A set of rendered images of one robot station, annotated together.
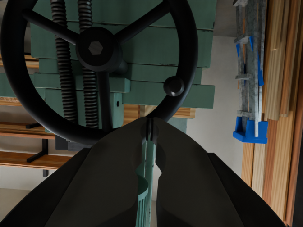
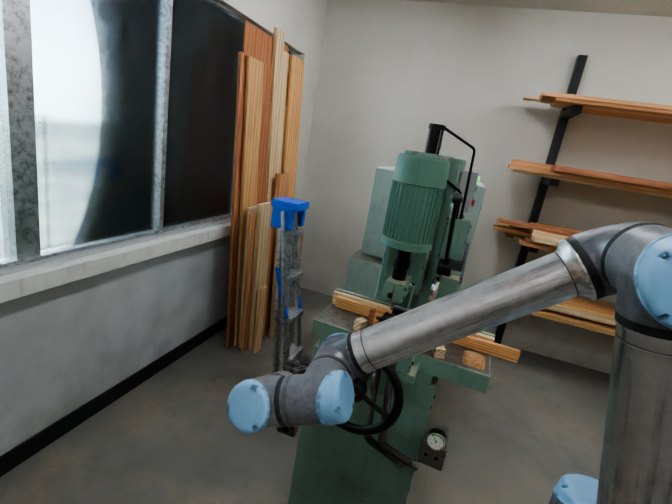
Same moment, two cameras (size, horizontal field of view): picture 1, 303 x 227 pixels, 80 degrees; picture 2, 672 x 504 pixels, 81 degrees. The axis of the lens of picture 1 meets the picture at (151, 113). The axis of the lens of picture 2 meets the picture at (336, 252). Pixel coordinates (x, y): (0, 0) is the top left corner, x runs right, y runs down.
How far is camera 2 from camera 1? 1.02 m
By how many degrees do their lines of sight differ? 29
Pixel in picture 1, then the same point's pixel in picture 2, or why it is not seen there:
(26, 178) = not seen: outside the picture
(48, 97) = (406, 368)
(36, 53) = (430, 389)
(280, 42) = (256, 293)
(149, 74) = not seen: hidden behind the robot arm
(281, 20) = (256, 316)
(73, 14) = not seen: hidden behind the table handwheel
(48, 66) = (423, 378)
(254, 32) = (284, 322)
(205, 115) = (354, 179)
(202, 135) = (362, 144)
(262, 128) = (276, 219)
